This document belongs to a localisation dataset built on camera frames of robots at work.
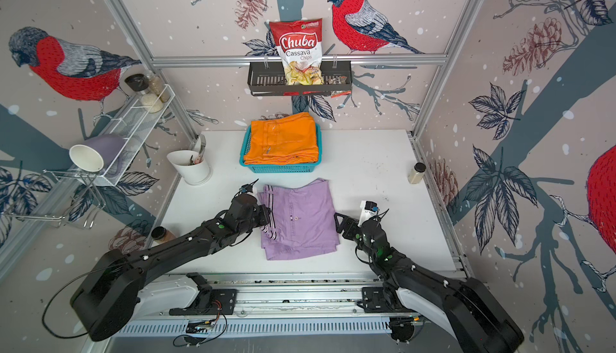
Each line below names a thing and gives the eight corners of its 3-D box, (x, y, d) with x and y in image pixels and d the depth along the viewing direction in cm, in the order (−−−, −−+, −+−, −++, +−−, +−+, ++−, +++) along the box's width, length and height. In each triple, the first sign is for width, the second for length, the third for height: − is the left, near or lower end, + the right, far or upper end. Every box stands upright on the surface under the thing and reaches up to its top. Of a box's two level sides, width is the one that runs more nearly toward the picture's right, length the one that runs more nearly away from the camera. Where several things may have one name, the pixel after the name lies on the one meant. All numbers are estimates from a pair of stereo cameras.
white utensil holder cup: (181, 175, 107) (165, 155, 96) (200, 162, 112) (187, 142, 101) (196, 191, 102) (181, 171, 91) (215, 177, 107) (203, 156, 95)
